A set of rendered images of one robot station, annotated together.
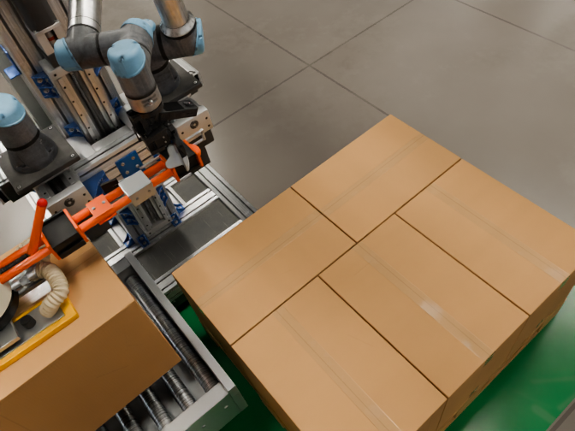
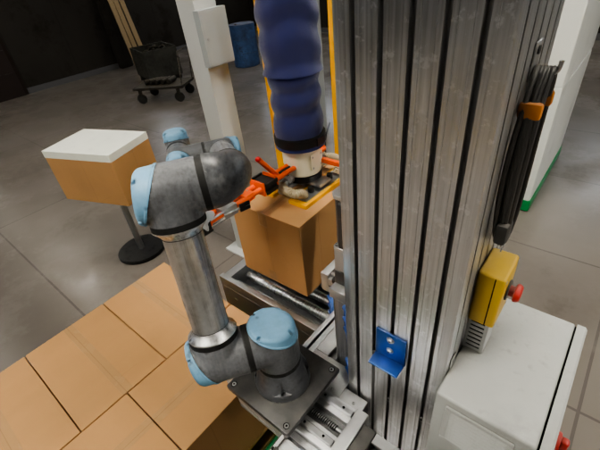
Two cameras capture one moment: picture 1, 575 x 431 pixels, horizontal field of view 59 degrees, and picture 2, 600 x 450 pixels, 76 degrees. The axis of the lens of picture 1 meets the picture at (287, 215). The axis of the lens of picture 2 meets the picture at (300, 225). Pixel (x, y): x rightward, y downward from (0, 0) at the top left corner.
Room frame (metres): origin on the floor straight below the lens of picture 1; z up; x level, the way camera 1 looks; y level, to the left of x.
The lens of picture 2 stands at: (2.21, 0.26, 1.98)
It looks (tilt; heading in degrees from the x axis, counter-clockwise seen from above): 36 degrees down; 163
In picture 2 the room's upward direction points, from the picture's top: 7 degrees counter-clockwise
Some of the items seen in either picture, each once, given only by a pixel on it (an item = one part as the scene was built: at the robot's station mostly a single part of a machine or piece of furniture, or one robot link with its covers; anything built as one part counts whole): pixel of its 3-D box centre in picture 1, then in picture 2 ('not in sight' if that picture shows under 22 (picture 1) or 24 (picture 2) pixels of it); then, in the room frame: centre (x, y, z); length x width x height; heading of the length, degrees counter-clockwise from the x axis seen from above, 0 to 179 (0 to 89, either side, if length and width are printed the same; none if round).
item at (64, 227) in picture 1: (62, 233); (264, 183); (0.83, 0.55, 1.21); 0.10 x 0.08 x 0.06; 29
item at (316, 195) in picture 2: not in sight; (320, 184); (0.80, 0.82, 1.11); 0.34 x 0.10 x 0.05; 119
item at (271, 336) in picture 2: (145, 44); (271, 338); (1.59, 0.34, 1.20); 0.13 x 0.12 x 0.14; 85
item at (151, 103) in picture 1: (145, 97); not in sight; (1.00, 0.26, 1.43); 0.08 x 0.08 x 0.05
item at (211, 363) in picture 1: (176, 317); (269, 304); (0.89, 0.46, 0.58); 0.70 x 0.03 x 0.06; 30
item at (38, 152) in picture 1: (27, 145); not in sight; (1.35, 0.78, 1.09); 0.15 x 0.15 x 0.10
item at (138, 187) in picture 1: (137, 188); (225, 209); (0.94, 0.37, 1.21); 0.07 x 0.07 x 0.04; 29
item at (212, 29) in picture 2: not in sight; (214, 37); (-0.27, 0.65, 1.62); 0.20 x 0.05 x 0.30; 120
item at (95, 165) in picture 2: not in sight; (105, 165); (-0.77, -0.28, 0.82); 0.60 x 0.40 x 0.40; 50
